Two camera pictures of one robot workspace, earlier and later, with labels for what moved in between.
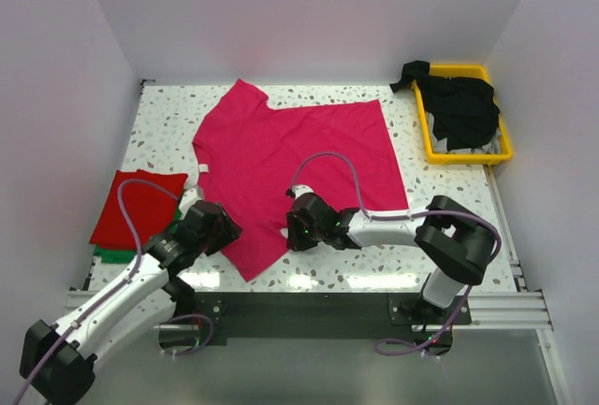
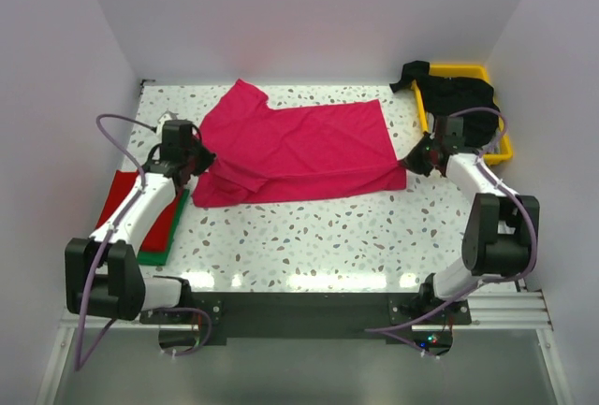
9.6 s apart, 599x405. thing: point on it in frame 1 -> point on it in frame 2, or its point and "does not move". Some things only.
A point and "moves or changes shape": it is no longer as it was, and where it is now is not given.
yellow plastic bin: x=474 y=72 does not move
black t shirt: x=464 y=109 does not move
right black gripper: x=294 y=240 -> x=412 y=162
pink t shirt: x=248 y=155 moves or changes shape
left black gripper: x=228 y=231 -> x=207 y=157
